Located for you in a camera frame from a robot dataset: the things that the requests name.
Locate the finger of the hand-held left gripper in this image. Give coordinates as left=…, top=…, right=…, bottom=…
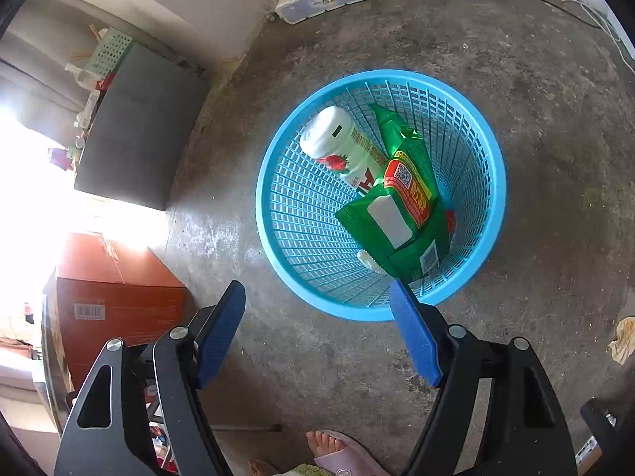
left=579, top=398, right=623, bottom=442

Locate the crumpled paper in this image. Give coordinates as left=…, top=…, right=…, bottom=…
left=608, top=317, right=635, bottom=368

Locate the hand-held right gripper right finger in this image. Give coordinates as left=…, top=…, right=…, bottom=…
left=388, top=279, right=579, bottom=476

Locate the green snack bag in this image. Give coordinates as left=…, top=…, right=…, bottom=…
left=334, top=103, right=454, bottom=283

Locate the white strawberry drink bottle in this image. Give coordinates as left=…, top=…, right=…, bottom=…
left=299, top=106, right=390, bottom=196

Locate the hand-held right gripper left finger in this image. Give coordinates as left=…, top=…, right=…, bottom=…
left=54, top=280, right=247, bottom=476

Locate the grey cabinet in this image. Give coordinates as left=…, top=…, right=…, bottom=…
left=73, top=42, right=212, bottom=211

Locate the blue mesh waste basket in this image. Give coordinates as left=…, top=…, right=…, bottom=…
left=255, top=69, right=508, bottom=322

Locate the orange cardboard box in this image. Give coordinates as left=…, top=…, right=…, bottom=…
left=47, top=232, right=187, bottom=392

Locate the person's foot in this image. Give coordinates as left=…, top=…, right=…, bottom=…
left=305, top=430, right=348, bottom=457

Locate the green perforated storage basket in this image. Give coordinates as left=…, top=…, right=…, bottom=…
left=84, top=27, right=135, bottom=77

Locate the pink slipper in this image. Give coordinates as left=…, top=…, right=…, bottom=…
left=305, top=429, right=393, bottom=476

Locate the red thermos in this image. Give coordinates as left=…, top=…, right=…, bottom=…
left=47, top=148, right=75, bottom=172

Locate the white cable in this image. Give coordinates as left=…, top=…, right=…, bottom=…
left=511, top=0, right=635, bottom=60

